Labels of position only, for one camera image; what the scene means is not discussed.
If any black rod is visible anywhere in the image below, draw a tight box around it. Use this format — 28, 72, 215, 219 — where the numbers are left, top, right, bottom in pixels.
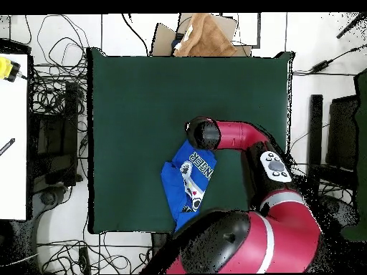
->
335, 12, 367, 39

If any black metal frame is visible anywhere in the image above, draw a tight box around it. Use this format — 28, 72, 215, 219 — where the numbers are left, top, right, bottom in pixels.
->
28, 81, 84, 187

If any black cable tangle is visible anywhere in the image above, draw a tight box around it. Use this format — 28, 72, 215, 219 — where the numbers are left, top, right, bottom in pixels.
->
24, 14, 90, 118
289, 163, 355, 207
37, 234, 153, 274

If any white table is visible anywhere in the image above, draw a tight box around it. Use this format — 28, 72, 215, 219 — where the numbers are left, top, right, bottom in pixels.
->
0, 52, 29, 221

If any cardboard box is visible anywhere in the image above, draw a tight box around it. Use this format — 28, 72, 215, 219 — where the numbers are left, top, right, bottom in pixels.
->
151, 12, 253, 57

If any black marker pen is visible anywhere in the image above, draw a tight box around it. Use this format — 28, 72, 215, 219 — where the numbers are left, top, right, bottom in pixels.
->
0, 137, 16, 157

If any yellow and black tool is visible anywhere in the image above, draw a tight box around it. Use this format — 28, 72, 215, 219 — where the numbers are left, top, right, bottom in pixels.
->
0, 56, 22, 83

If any dark green table cloth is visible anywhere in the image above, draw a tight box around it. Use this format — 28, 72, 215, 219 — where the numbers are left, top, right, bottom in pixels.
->
86, 47, 295, 235

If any brown towel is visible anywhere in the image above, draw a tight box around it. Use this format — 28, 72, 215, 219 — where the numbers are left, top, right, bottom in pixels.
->
172, 12, 238, 57

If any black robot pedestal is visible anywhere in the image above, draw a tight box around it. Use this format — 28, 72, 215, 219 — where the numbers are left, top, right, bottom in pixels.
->
151, 231, 173, 259

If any black chair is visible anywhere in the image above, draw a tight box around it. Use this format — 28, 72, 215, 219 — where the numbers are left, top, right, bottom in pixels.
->
308, 94, 359, 187

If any black power adapter with cable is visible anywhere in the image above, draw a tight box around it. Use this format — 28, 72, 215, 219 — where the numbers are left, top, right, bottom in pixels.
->
292, 42, 367, 77

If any blue shirt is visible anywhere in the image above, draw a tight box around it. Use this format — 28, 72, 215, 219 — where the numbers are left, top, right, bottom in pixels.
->
160, 139, 218, 232

